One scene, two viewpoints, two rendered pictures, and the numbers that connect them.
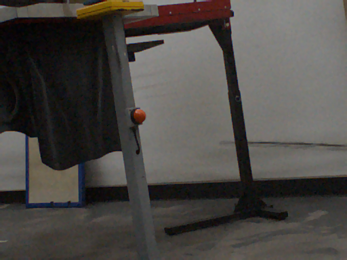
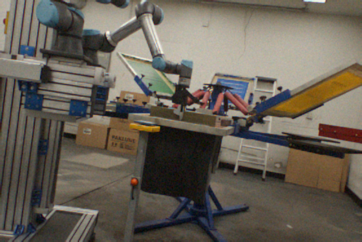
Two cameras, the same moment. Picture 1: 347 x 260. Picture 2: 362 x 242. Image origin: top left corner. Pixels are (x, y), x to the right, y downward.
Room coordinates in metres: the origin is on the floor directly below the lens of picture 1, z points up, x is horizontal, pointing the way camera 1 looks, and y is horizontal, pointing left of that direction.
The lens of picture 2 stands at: (1.19, -1.69, 1.10)
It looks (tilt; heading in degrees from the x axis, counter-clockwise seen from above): 3 degrees down; 64
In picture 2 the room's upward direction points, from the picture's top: 9 degrees clockwise
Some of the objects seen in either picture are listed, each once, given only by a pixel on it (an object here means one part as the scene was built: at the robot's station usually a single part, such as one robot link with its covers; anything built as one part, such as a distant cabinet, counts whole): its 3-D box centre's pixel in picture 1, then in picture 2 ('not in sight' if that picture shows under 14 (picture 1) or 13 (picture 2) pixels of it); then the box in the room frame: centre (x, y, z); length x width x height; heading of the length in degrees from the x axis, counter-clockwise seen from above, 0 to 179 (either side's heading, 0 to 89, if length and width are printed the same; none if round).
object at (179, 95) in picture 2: not in sight; (181, 95); (2.14, 0.30, 1.14); 0.09 x 0.08 x 0.12; 141
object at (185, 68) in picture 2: not in sight; (185, 69); (2.14, 0.30, 1.30); 0.09 x 0.08 x 0.11; 126
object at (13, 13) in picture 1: (11, 32); (189, 123); (2.32, 0.48, 0.97); 0.79 x 0.58 x 0.04; 51
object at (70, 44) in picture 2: not in sight; (69, 44); (1.45, 0.31, 1.31); 0.15 x 0.15 x 0.10
